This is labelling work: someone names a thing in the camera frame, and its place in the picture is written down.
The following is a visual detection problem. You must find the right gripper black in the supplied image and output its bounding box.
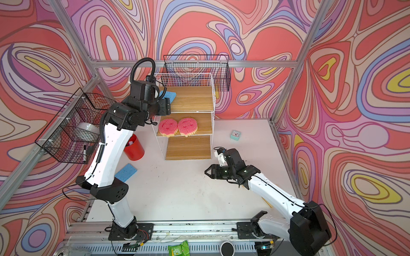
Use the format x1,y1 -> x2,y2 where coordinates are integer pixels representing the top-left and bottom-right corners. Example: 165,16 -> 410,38
204,164 -> 236,179

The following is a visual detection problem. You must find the blue rectangular sponge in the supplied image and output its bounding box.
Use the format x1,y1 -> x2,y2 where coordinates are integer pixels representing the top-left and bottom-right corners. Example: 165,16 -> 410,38
114,163 -> 137,182
164,91 -> 177,103

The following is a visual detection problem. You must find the pink smiley scrub sponge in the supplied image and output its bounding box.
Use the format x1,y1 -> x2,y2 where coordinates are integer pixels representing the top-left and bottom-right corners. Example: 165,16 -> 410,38
158,118 -> 178,138

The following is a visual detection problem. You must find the yellow pink smiley sponge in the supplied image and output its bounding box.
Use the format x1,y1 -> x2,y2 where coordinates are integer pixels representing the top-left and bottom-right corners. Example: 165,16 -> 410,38
178,117 -> 198,137

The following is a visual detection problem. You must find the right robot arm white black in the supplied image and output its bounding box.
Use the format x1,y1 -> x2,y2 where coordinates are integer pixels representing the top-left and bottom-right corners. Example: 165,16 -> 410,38
205,147 -> 337,256

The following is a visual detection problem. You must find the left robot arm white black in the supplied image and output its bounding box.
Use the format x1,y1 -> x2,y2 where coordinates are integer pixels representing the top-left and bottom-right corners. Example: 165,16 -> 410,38
75,78 -> 171,240

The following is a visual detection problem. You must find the mint square alarm clock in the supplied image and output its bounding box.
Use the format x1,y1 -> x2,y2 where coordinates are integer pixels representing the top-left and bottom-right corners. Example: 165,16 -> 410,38
230,130 -> 241,141

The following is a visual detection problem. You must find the red cylindrical cup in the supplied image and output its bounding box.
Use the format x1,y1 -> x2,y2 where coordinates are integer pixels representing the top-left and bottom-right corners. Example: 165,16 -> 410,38
124,134 -> 145,161

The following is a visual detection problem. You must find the yellow sponge near right edge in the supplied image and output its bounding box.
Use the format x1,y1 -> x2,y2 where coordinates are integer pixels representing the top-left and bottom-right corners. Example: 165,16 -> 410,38
262,197 -> 273,209

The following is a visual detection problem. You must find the black white round speaker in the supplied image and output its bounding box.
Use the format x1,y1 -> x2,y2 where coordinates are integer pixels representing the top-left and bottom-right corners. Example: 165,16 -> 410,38
220,241 -> 236,256

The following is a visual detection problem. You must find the green snack packet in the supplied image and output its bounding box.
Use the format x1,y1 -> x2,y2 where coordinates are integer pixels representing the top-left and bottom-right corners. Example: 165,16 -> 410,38
168,241 -> 190,256

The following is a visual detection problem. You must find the silver metal can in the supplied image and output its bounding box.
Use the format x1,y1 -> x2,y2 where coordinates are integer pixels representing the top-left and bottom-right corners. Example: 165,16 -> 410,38
53,246 -> 91,256

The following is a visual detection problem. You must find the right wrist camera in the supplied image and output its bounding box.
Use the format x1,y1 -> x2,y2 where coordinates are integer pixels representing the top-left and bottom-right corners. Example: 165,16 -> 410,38
214,147 -> 227,166

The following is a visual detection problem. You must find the white wire wooden shelf rack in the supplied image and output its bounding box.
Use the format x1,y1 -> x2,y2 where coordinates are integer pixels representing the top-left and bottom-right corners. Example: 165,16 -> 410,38
153,73 -> 216,161

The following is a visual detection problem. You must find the black wire basket back wall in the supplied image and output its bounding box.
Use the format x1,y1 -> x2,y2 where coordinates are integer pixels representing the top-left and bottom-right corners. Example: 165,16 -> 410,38
163,53 -> 231,91

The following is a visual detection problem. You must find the black wire basket wall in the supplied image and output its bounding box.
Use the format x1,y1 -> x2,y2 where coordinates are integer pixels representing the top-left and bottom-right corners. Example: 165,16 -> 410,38
35,89 -> 115,164
163,53 -> 231,91

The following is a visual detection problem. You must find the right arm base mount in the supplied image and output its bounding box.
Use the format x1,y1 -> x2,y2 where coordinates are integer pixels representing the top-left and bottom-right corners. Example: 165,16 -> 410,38
231,211 -> 278,251

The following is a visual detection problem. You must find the black wire basket left wall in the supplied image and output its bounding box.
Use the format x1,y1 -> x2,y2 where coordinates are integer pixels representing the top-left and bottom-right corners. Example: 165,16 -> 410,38
35,89 -> 115,164

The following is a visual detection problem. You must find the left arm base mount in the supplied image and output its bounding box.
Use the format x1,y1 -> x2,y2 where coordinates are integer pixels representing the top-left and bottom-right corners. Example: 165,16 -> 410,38
104,220 -> 154,256

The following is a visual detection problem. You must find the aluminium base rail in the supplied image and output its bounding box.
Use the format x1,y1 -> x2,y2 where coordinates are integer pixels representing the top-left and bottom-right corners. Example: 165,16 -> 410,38
58,219 -> 299,256

